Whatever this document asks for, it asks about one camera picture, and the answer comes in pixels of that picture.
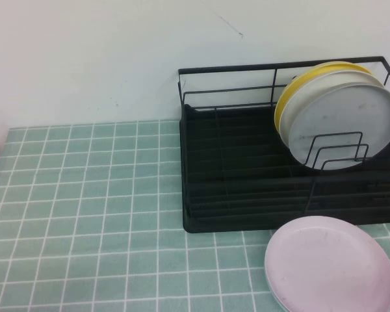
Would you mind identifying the grey round plate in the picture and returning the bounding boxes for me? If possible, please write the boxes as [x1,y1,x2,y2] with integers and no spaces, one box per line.
[287,81,390,172]

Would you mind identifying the white round plate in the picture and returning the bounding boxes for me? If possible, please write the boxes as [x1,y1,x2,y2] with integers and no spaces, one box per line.
[278,70,386,157]

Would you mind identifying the yellow round plate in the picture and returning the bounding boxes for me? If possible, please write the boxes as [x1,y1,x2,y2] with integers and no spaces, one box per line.
[274,60,373,135]

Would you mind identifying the green tile pattern tablecloth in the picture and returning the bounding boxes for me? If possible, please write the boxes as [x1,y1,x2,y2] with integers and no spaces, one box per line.
[0,118,390,312]

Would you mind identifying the pink round plate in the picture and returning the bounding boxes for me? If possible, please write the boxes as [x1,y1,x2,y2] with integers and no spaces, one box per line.
[264,215,390,312]

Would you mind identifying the black wire dish rack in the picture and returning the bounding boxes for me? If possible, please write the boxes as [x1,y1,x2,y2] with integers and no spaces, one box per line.
[177,56,390,214]

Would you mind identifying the black plastic drip tray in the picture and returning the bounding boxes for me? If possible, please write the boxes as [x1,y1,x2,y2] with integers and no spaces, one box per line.
[179,103,390,235]

